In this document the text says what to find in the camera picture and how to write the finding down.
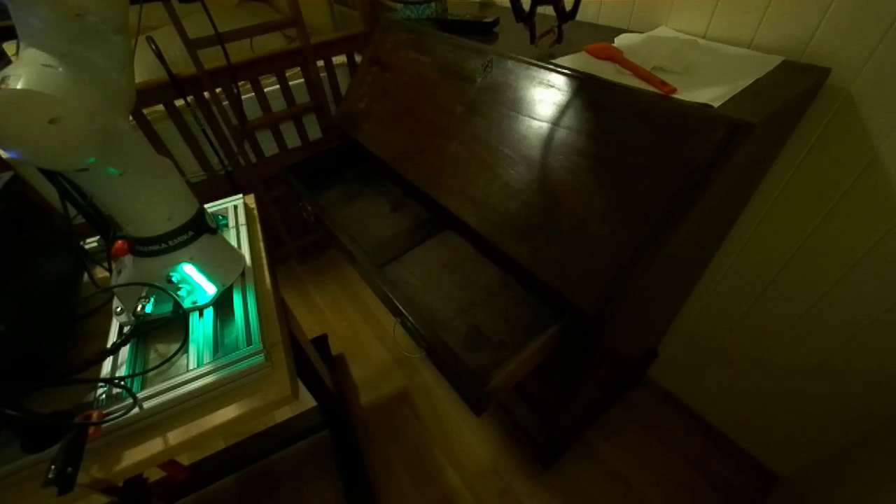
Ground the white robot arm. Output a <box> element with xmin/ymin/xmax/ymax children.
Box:
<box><xmin>0</xmin><ymin>0</ymin><xmax>245</xmax><ymax>311</ymax></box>

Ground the open wooden desk drawer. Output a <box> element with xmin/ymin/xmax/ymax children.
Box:
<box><xmin>290</xmin><ymin>144</ymin><xmax>563</xmax><ymax>413</ymax></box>

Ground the dark wooden secretary desk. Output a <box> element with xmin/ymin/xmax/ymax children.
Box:
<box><xmin>277</xmin><ymin>17</ymin><xmax>834</xmax><ymax>469</ymax></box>

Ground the wooden chair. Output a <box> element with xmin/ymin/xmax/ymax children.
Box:
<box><xmin>129</xmin><ymin>0</ymin><xmax>378</xmax><ymax>181</ymax></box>

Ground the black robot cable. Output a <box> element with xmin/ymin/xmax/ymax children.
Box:
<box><xmin>0</xmin><ymin>277</ymin><xmax>192</xmax><ymax>421</ymax></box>

